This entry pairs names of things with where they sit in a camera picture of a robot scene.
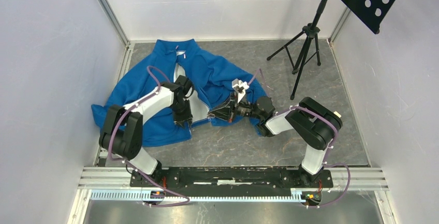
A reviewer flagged aluminium frame rail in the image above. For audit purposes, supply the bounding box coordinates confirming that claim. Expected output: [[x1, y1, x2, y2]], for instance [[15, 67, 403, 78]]
[[98, 0, 130, 47]]

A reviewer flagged black tripod stand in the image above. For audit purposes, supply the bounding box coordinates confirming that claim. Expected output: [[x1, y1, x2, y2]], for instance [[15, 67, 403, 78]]
[[266, 0, 328, 100]]

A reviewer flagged blue zip-up jacket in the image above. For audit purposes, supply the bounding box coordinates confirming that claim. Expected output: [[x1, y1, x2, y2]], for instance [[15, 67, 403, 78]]
[[91, 39, 267, 129]]

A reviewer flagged white slotted cable duct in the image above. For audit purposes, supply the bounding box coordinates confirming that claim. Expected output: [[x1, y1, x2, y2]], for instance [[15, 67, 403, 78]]
[[90, 188, 318, 203]]

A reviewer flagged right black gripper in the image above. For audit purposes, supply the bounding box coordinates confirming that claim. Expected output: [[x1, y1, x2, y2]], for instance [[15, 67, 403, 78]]
[[208, 92, 262, 124]]

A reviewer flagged small white blue box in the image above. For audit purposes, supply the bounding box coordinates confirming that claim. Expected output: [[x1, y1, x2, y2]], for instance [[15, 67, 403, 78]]
[[333, 111, 342, 118]]

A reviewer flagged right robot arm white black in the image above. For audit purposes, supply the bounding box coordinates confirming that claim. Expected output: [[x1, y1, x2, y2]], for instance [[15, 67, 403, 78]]
[[207, 95, 343, 187]]

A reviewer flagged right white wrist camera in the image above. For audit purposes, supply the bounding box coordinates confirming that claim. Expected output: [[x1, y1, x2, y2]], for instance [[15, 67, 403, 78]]
[[232, 79, 249, 103]]

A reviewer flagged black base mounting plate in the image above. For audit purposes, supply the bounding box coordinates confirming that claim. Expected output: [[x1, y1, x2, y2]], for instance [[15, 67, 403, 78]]
[[129, 166, 334, 198]]

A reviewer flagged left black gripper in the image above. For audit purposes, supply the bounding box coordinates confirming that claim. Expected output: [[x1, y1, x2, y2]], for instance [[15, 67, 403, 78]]
[[170, 99, 193, 129]]

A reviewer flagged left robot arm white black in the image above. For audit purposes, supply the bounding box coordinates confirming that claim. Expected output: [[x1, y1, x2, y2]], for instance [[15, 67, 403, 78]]
[[99, 76, 194, 187]]

